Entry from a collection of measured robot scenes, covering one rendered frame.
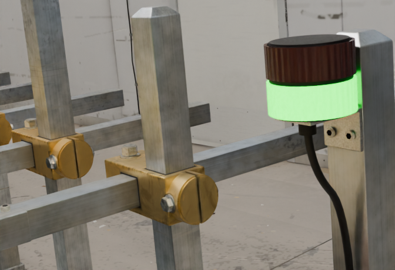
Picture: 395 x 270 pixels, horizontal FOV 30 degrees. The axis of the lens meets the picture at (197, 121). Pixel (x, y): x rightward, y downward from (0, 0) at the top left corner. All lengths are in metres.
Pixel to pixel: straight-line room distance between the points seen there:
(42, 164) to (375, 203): 0.52
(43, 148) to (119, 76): 4.43
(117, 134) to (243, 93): 3.44
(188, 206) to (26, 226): 0.15
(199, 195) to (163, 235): 0.07
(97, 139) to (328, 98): 0.58
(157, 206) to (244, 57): 3.68
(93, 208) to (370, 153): 0.31
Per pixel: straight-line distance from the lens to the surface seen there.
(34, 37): 0.92
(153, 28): 0.70
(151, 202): 0.74
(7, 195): 1.20
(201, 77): 4.69
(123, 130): 1.03
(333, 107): 0.48
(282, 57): 0.47
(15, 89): 1.50
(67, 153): 0.92
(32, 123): 1.01
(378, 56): 0.52
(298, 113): 0.48
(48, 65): 0.92
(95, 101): 1.29
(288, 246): 3.10
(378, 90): 0.53
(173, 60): 0.71
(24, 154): 0.97
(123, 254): 3.17
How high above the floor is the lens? 1.17
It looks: 12 degrees down
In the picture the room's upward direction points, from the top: 5 degrees counter-clockwise
